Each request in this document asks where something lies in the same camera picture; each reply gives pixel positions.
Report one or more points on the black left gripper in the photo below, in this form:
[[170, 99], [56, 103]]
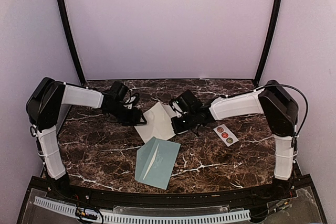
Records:
[[133, 119]]

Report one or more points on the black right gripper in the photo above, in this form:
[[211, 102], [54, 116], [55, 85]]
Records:
[[177, 128]]

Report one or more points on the cream letter paper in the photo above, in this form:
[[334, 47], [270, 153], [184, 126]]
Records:
[[151, 162]]

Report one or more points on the white sticker sheet with seals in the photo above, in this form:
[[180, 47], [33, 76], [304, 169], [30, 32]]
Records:
[[226, 135]]

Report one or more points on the blue-grey envelope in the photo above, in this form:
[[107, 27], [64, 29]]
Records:
[[161, 171]]

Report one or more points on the white-sleeved left robot arm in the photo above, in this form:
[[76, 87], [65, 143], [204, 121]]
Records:
[[43, 109]]

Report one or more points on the white-sleeved robot arm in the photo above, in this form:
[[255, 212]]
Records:
[[281, 112], [43, 109]]

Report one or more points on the white-sleeved right robot arm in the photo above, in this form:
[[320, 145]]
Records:
[[281, 112]]

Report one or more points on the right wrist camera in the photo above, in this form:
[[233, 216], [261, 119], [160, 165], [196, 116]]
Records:
[[188, 102]]

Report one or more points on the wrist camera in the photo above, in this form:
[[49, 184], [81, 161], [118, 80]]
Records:
[[188, 102], [118, 91]]

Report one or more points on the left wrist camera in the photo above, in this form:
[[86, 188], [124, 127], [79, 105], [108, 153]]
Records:
[[118, 91]]

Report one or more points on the white slotted cable duct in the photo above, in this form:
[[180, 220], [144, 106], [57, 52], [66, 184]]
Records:
[[144, 215]]

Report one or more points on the black front rail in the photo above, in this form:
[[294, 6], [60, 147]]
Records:
[[234, 198]]

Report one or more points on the left black frame post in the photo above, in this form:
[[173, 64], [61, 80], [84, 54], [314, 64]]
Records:
[[70, 41]]

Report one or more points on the black frame post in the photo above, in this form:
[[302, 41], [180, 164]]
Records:
[[70, 41], [268, 41]]

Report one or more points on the right black frame post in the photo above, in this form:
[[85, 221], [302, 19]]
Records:
[[268, 41]]

